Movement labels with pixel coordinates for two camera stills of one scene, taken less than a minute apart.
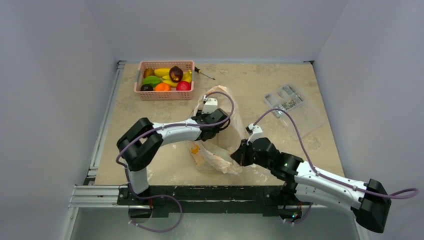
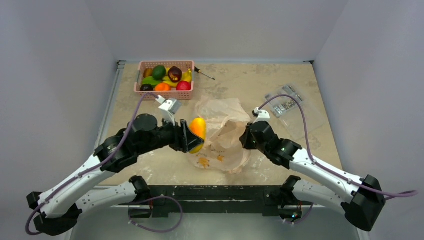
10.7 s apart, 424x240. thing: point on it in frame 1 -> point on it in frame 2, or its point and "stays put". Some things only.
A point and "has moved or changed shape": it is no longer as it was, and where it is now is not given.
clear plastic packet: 285,98 stays put
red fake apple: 183,85 stays put
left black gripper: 199,114 -> 184,140
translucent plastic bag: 218,148 has moved or changed shape
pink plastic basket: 163,95 stays put
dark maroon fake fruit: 176,74 stays put
